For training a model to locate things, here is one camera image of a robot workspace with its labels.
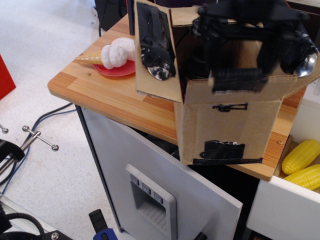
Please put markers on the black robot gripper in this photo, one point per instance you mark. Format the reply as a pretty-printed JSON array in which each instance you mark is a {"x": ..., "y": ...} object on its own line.
[{"x": 262, "y": 20}]

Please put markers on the brown cardboard box with flaps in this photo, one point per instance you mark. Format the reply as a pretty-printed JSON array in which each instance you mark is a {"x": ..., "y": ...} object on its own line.
[{"x": 226, "y": 118}]

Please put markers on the metal spoon taped right flap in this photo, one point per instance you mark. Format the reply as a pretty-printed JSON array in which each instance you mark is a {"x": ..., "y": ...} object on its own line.
[{"x": 307, "y": 66}]

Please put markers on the metal spoon taped flap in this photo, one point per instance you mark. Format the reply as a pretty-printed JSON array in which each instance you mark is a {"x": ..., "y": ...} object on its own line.
[
  {"x": 307, "y": 66},
  {"x": 160, "y": 73}
]

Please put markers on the metal spoon taped left flap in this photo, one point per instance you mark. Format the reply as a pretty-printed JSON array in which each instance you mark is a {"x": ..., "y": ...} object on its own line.
[{"x": 160, "y": 73}]

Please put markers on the upper yellow toy corn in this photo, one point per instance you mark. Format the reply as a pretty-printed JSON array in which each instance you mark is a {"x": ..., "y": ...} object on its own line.
[{"x": 301, "y": 157}]

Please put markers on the yellow toy corn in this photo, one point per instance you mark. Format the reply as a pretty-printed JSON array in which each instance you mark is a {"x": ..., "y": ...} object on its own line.
[
  {"x": 301, "y": 157},
  {"x": 308, "y": 178}
]

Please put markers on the red plastic plate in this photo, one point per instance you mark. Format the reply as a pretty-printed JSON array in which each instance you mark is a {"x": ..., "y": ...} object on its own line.
[{"x": 128, "y": 68}]

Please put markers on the toy ice cream cone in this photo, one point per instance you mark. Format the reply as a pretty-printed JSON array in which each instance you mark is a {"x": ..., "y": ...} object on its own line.
[{"x": 114, "y": 55}]

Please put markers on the lower yellow toy corn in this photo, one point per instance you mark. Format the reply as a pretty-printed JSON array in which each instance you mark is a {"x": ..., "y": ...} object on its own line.
[{"x": 308, "y": 178}]

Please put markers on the black device behind table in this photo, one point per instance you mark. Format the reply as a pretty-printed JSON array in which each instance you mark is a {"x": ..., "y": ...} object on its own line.
[{"x": 109, "y": 12}]

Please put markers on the white drawer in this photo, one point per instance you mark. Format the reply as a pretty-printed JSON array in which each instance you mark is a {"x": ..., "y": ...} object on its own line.
[{"x": 282, "y": 210}]

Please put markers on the grey toy fridge cabinet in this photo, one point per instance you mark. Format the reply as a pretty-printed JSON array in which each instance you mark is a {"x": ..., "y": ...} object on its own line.
[{"x": 154, "y": 196}]

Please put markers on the red box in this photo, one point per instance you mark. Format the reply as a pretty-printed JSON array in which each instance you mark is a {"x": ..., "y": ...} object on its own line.
[{"x": 7, "y": 84}]

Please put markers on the metal screw clamp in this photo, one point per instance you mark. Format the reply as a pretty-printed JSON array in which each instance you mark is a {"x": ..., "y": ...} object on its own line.
[{"x": 16, "y": 153}]

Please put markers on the blue black clamp handle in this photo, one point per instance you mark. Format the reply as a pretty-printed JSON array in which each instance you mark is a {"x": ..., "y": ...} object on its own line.
[{"x": 102, "y": 231}]

